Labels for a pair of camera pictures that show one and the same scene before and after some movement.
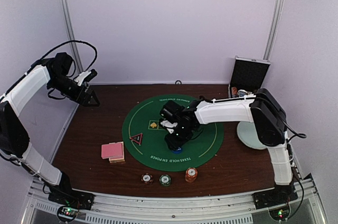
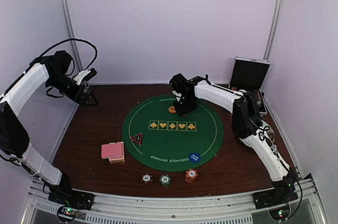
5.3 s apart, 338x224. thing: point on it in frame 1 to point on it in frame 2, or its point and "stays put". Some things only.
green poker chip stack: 165,180 stays put
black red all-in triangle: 137,138 stays put
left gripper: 84,101 stays put
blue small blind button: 177,151 to 194,157
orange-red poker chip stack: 191,174 stays put
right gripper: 174,144 to 182,111
